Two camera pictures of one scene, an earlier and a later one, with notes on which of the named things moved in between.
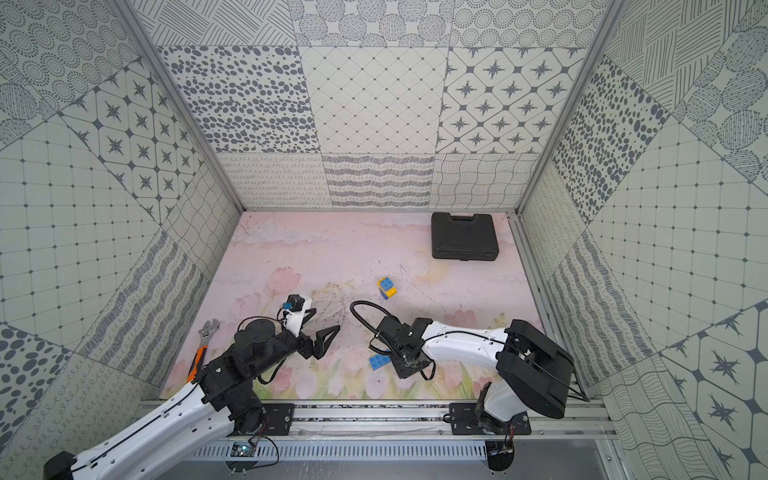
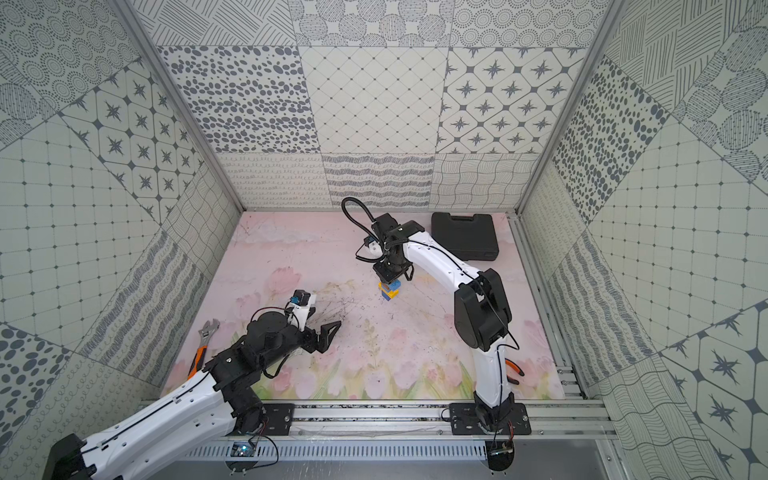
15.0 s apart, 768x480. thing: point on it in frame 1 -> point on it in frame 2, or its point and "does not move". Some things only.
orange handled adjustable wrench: x=206 y=331 does not move
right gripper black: x=401 y=371 -> x=387 y=276
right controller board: x=500 y=454 does not move
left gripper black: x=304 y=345 does not move
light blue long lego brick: x=379 y=360 -> x=392 y=286
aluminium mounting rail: x=417 y=421 does not move
